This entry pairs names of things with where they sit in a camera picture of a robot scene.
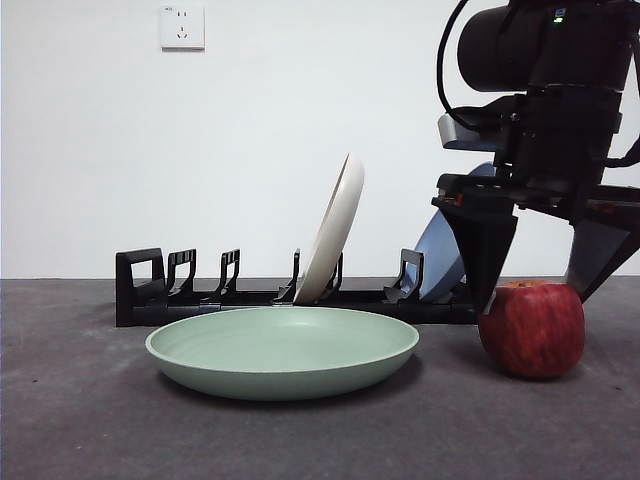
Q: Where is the cream plate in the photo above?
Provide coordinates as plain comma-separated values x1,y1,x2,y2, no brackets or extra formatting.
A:
293,153,366,305

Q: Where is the black cable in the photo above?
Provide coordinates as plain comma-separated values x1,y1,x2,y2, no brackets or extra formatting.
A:
602,134,640,169
436,0,474,126

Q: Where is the red apple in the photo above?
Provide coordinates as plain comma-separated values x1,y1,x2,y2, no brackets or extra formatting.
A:
477,279,586,380

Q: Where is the green plate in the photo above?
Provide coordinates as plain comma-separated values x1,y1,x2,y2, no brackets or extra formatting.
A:
144,306,420,402

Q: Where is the white wall socket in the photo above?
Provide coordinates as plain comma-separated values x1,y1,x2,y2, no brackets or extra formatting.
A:
160,4,206,51

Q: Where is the blue plate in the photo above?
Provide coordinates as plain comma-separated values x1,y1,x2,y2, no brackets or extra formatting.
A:
403,162,496,303

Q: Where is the pale grey camera box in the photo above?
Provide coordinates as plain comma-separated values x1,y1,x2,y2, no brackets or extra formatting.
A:
437,96,521,151

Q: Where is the black plate rack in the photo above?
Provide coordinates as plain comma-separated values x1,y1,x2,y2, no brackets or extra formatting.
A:
115,248,481,328

